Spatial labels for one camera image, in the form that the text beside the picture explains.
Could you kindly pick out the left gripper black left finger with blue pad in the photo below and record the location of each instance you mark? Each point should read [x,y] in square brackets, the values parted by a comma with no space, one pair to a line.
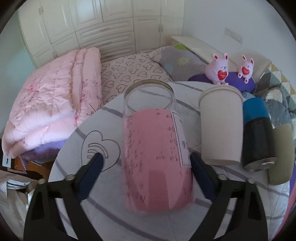
[43,220]

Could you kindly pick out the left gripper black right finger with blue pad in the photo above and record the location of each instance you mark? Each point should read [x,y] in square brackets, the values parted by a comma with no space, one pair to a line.
[248,220]

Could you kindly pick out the clear cup pink insert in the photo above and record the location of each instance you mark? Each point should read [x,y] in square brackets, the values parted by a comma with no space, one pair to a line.
[156,163]

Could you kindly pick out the white paper cup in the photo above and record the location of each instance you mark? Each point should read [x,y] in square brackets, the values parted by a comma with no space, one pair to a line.
[221,125]

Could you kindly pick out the beige clothes pile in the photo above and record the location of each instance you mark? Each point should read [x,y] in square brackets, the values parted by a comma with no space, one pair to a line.
[14,201]

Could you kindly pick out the sage green tumbler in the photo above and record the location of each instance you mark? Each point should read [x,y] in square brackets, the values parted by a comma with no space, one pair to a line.
[282,170]

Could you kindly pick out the purple folded blanket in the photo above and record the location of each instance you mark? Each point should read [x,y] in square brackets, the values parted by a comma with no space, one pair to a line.
[43,153]

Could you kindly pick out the striped grey white tablecloth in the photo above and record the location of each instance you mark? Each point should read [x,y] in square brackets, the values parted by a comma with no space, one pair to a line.
[105,206]

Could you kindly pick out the blue black metal can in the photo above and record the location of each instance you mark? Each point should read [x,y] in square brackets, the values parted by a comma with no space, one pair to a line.
[258,152]

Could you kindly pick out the grey bear plush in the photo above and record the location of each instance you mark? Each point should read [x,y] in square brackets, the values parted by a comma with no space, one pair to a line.
[272,105]

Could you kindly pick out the folded pink quilt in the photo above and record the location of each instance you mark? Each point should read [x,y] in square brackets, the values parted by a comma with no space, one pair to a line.
[54,101]

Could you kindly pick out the purple cushion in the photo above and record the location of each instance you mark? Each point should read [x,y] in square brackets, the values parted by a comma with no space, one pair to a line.
[232,79]

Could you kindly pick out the right pink bunny plush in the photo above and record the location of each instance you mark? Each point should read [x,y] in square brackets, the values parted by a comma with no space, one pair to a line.
[245,70]

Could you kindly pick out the pink bunny plush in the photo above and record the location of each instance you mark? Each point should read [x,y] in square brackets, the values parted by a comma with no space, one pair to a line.
[245,70]
[217,70]

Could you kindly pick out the left pink bunny plush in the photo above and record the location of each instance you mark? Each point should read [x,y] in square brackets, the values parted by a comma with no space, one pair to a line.
[217,70]

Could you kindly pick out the heart patterned bedsheet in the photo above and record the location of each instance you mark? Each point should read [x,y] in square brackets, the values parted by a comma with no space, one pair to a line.
[119,74]

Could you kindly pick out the grey sun patterned pillow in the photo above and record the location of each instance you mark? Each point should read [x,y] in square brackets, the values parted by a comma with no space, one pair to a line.
[180,63]

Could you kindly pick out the cream white wardrobe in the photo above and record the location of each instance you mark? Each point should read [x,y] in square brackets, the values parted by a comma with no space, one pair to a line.
[51,29]

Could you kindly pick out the white wall socket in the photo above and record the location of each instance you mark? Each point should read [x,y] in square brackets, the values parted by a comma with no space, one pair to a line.
[233,35]

